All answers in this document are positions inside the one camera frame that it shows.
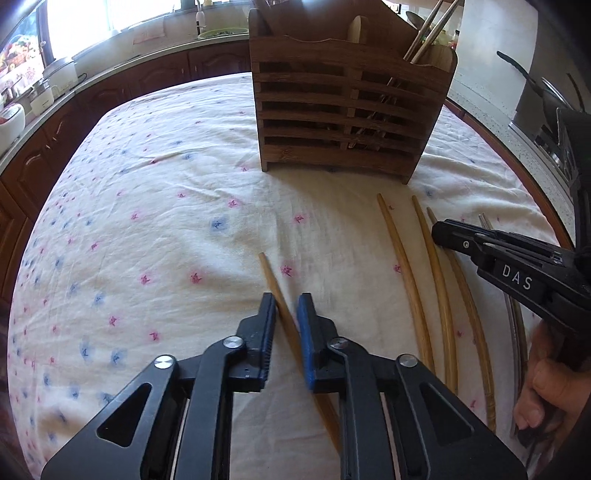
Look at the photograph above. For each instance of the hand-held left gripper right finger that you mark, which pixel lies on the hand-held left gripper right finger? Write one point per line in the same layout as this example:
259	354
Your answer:
307	341

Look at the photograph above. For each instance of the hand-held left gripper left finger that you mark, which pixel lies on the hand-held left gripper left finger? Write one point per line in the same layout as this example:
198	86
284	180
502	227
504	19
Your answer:
265	323

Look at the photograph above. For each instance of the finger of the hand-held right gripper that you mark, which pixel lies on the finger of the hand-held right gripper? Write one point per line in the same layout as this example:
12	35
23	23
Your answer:
461	240

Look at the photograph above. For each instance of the metal chopstick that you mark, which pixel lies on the metal chopstick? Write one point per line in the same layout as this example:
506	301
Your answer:
511	318
427	25
441	23

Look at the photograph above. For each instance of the wooden chopstick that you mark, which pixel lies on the wooden chopstick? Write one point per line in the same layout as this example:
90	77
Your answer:
270	277
404	270
472	323
435	281

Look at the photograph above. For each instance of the wooden slatted utensil holder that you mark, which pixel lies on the wooden slatted utensil holder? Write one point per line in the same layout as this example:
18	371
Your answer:
300	115

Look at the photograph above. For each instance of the metal spoon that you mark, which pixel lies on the metal spoon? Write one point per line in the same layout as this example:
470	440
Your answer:
414	21

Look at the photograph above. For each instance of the person's right hand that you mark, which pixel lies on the person's right hand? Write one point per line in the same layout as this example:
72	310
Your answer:
549	383

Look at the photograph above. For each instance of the gas stove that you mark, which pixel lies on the gas stove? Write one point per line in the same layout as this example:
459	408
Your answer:
549	143

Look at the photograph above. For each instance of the white floral tablecloth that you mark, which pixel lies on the white floral tablecloth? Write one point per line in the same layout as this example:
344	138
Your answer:
161	207

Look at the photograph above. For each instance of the black wok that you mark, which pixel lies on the black wok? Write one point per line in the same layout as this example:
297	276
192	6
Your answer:
554	99

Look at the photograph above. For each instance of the green basin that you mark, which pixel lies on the green basin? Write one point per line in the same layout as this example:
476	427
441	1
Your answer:
221	32

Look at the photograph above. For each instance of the chrome sink faucet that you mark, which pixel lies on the chrome sink faucet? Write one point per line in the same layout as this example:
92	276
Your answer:
199	16

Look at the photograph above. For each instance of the small white cooker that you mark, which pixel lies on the small white cooker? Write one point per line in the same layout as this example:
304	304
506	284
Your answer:
41	99

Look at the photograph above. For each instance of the white and red rice cooker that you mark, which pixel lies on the white and red rice cooker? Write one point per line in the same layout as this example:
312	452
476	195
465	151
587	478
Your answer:
11	131

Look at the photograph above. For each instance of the white steel-lidded rice cooker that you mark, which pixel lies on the white steel-lidded rice cooker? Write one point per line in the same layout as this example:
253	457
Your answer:
60	76

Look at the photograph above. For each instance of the large kitchen window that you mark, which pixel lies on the large kitchen window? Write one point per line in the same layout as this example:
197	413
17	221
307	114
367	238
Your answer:
115	23

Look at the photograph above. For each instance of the tropical fruit wall poster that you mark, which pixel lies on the tropical fruit wall poster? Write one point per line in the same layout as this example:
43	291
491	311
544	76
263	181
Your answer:
16	53

